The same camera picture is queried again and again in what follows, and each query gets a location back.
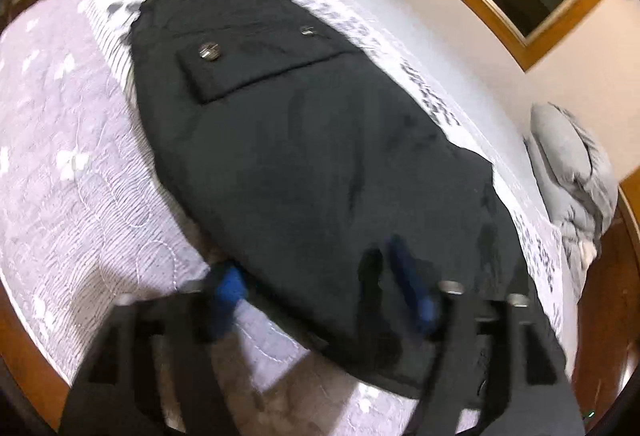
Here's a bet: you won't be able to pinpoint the folded grey duvet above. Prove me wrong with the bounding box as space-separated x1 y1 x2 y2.
522 102 620 302

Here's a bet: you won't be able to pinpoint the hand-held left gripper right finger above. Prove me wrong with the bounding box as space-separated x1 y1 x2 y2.
357 236 586 436

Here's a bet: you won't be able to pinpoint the leaf-patterned purple bedspread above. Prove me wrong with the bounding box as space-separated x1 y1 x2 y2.
0 0 568 436

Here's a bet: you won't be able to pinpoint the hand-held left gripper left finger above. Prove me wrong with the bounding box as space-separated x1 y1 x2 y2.
60 263 251 436

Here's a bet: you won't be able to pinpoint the black pants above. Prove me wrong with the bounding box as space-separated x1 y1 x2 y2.
129 0 538 399

